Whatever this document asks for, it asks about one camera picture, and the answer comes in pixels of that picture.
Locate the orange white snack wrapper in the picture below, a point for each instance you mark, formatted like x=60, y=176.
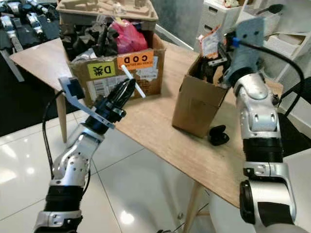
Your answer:
x=210, y=41

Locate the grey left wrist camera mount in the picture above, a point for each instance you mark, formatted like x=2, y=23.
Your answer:
x=83, y=110

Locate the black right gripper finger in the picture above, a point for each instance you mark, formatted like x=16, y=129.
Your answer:
x=211, y=52
x=211, y=61

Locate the wooden table leg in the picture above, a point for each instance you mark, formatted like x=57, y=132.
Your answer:
x=192, y=208
x=60, y=116

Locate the large labelled cardboard box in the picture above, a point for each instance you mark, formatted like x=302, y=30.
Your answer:
x=102, y=70

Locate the white drawer cabinet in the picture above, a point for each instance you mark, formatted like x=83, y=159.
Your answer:
x=216, y=19

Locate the small open cardboard box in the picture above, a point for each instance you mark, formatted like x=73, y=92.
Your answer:
x=197, y=104

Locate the black plastic trash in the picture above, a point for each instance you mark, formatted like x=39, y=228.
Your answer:
x=199, y=74

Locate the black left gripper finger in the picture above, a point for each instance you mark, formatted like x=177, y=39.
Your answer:
x=123, y=90
x=130, y=97

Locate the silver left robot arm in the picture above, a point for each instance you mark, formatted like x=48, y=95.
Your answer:
x=73, y=165

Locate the white plastic stick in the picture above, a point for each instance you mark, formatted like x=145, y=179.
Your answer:
x=141, y=91

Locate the black silver machine parts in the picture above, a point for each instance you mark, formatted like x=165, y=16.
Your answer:
x=29, y=26

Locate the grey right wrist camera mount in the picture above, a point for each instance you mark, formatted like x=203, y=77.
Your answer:
x=248, y=52

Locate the black floor mat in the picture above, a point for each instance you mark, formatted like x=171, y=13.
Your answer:
x=29, y=102

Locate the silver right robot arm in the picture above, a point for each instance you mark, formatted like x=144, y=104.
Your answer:
x=257, y=111

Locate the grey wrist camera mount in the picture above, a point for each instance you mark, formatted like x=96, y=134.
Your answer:
x=248, y=52
x=83, y=110

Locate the black earbud case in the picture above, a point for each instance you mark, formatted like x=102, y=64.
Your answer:
x=218, y=136

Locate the pink plastic bag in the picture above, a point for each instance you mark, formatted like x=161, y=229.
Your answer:
x=129, y=38

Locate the beige pulp packing tray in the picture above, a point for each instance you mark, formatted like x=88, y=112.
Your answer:
x=107, y=8

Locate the grey metal bar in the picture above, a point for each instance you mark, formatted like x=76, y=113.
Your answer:
x=13, y=65

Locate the black crumpled packing material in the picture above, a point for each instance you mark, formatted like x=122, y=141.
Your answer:
x=87, y=40

